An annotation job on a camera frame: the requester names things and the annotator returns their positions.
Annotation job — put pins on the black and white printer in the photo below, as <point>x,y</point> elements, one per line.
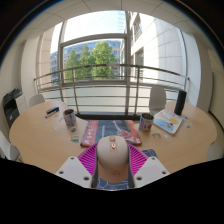
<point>10,106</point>

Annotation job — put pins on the red and blue magazine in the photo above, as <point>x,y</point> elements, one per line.
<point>100,130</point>

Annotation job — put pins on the pale pink computer mouse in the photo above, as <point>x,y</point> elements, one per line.
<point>112,158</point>

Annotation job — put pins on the green tree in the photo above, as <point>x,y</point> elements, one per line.
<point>100,58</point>

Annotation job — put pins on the illustrated white book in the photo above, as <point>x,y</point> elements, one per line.
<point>168,121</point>

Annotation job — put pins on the small green card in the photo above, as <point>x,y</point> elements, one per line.
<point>74,138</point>

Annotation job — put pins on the printed cup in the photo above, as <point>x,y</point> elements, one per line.
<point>145,122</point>
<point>69,118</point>

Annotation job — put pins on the black cylindrical speaker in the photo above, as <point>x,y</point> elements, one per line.
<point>180,102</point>

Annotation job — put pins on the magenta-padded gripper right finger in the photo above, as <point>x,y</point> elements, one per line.
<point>151,170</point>

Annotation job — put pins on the metal railing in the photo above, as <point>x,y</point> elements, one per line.
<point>75,93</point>

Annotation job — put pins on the white chair with wooden legs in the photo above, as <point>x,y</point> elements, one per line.
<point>8,148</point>

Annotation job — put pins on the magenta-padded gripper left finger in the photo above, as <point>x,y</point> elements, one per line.
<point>75,171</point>

